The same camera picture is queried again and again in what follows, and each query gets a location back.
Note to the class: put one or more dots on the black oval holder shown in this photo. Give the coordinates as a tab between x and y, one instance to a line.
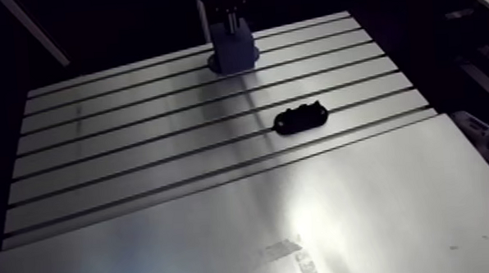
300	118

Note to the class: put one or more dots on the dark blue-grey block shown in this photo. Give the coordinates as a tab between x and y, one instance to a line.
235	51

